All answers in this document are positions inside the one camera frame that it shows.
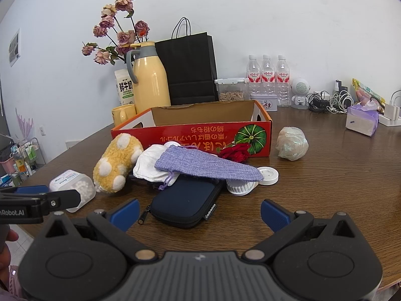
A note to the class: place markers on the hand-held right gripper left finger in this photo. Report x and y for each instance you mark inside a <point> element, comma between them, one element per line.
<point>125,211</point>

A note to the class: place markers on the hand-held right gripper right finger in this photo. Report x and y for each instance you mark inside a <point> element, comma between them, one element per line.
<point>274,216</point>

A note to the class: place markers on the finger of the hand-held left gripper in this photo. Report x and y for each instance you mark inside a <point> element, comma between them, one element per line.
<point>31,190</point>
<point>61,200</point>

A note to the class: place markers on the white jar of pellets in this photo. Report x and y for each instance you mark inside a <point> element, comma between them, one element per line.
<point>75,182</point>

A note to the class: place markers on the white round lid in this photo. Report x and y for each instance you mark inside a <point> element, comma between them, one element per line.
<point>269,175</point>

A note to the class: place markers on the white ribbed cap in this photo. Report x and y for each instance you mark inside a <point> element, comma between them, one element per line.
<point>241,188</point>

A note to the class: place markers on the yellow spotted plush toy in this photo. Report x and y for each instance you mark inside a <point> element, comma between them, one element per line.
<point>116,163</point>

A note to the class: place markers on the white face mask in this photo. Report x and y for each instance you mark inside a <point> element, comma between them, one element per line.
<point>147,166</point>

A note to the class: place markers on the navy zip case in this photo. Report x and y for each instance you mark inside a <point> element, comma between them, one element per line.
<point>181,200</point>

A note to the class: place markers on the red fabric rose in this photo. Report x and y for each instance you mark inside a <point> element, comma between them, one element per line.
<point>235,155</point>

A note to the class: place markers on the iridescent ball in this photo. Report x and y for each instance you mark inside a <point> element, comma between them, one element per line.
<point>291,144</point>

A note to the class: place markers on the purple knitted pouch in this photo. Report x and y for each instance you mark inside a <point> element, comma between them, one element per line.
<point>203,166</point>

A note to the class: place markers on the red cardboard box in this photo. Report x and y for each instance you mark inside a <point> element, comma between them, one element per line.
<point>200,131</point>

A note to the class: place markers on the person's left hand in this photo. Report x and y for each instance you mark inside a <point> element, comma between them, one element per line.
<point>11,235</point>

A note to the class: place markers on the metal storage rack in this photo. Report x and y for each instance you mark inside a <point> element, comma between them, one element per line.
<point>25,160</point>

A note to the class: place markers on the yellow mug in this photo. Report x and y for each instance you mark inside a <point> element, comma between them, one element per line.
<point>122,114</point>

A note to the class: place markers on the white printed tin box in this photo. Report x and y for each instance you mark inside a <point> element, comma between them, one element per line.
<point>266,103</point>

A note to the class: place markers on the white milk carton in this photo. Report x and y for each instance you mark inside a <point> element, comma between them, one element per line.
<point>125,87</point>

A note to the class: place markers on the clear seed container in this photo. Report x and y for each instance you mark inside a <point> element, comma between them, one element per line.
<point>231,95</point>

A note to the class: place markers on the purple tissue pack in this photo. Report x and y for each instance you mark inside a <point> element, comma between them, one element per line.
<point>362,120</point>

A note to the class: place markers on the white robot speaker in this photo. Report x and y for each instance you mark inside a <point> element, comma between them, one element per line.
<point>301,89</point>

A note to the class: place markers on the white power adapter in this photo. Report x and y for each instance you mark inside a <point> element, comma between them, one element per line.
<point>322,95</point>

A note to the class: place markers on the yellow thermos jug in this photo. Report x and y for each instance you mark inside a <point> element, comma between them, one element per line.
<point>150,81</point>

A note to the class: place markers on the red label water bottle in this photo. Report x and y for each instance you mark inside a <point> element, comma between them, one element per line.
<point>283,81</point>
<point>268,75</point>
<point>254,75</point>

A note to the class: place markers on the small spray bottle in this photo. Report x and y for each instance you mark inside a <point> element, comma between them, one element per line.
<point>337,87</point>

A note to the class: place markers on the colourful snack packet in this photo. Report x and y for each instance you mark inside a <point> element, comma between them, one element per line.
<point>366,92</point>

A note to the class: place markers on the white power strip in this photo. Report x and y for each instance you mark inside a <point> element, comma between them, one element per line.
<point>390,113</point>

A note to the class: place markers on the black paper bag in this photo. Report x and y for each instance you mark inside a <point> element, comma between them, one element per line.
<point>188,69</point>

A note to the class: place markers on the dried pink flower bouquet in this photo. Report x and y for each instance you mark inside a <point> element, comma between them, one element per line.
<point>125,37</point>

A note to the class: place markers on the white wall outlet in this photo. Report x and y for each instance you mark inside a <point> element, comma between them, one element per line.
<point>42,130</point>

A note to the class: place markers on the purple wall sticker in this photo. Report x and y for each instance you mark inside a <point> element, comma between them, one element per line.
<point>25,124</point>

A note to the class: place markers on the wall poster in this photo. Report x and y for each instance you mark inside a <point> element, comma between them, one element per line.
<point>14,48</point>

